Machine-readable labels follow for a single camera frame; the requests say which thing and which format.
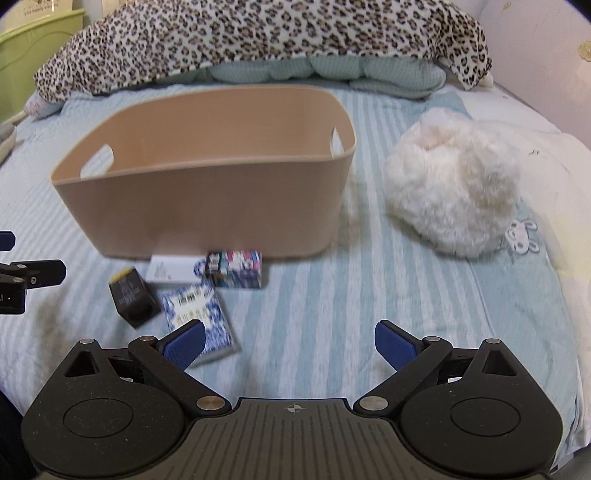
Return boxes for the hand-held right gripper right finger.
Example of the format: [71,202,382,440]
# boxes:
[353,319,517,415]

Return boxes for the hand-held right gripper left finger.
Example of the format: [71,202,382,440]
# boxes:
[65,320,232,420]

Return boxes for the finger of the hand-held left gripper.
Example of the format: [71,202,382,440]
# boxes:
[0,231,67,291]

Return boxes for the blue white tissue packet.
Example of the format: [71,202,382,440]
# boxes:
[161,282,240,368]

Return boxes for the black small box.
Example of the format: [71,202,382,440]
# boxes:
[108,266,159,329]

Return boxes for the white box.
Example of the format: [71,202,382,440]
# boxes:
[147,255,207,284]

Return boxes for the colourful printed small box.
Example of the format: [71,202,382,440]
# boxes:
[204,250,264,291]

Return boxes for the beige plastic storage basket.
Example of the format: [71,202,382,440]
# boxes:
[51,84,357,259]

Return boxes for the blue striped bed sheet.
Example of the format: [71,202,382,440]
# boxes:
[0,80,583,462]

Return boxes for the white fluffy plush toy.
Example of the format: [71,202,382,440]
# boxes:
[384,107,522,259]

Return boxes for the white pillow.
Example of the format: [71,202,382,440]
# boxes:
[462,90,591,291]

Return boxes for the light green quilted pillow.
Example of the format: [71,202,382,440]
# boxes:
[152,55,448,100]

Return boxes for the leopard print blanket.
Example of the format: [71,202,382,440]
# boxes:
[34,0,493,105]

